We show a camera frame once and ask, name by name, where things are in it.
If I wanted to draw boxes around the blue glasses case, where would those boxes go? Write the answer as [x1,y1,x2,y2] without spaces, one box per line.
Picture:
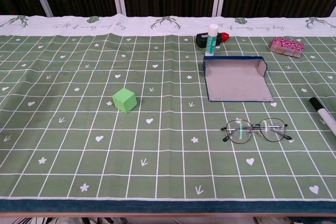
[202,55,275,103]

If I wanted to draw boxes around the black wire-frame eyeglasses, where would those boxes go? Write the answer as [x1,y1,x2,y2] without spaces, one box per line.
[220,118,292,144]

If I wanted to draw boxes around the pink patterned small box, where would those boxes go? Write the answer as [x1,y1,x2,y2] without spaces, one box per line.
[268,36,305,59]

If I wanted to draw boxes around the green cube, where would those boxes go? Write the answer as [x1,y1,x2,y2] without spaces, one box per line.
[112,88,138,114]

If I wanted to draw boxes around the green grid tablecloth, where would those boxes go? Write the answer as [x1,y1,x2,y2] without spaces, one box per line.
[0,13,336,214]

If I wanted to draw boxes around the black rectangular device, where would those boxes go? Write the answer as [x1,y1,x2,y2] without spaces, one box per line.
[195,32,223,49]

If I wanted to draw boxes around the green white glue stick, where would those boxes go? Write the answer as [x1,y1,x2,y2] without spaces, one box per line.
[205,24,219,57]

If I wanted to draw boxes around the black white marker pen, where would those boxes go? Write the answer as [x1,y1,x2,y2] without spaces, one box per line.
[309,97,336,137]

